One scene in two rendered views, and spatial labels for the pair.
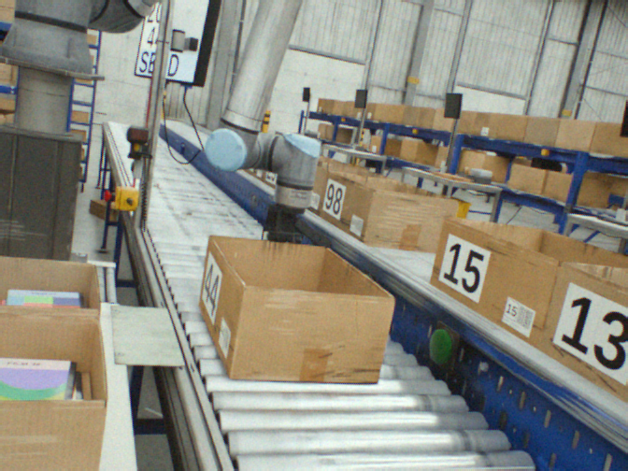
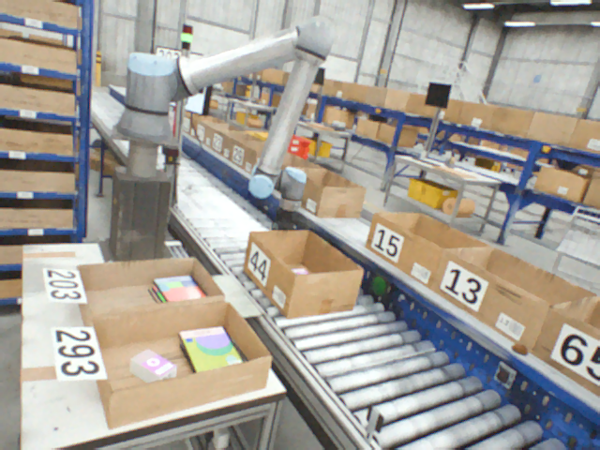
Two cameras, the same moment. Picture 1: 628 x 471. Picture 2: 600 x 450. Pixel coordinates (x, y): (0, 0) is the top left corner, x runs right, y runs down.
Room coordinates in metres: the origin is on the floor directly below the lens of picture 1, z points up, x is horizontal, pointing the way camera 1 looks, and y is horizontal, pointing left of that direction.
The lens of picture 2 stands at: (-0.21, 0.42, 1.50)
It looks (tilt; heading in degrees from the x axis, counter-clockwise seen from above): 18 degrees down; 347
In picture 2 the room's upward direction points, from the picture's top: 11 degrees clockwise
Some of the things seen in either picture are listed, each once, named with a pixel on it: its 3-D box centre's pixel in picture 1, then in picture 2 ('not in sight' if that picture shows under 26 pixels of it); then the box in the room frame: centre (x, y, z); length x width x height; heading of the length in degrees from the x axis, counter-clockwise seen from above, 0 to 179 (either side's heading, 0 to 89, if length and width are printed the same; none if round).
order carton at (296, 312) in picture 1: (286, 302); (299, 269); (1.26, 0.03, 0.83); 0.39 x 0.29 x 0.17; 20
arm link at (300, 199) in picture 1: (292, 197); (291, 203); (1.50, 0.06, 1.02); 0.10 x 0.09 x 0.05; 21
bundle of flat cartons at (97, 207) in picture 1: (131, 214); (109, 163); (5.66, 1.67, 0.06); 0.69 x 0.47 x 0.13; 49
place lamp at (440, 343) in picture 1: (439, 346); (378, 286); (1.23, -0.30, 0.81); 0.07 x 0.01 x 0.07; 21
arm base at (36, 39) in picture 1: (49, 42); (145, 120); (1.45, 0.65, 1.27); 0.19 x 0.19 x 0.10
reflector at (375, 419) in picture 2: not in sight; (371, 428); (0.53, -0.03, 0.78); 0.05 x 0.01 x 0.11; 21
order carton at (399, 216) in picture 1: (384, 210); (322, 191); (2.04, -0.22, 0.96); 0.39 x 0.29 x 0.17; 21
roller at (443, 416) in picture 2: not in sight; (440, 418); (0.63, -0.28, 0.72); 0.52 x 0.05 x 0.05; 111
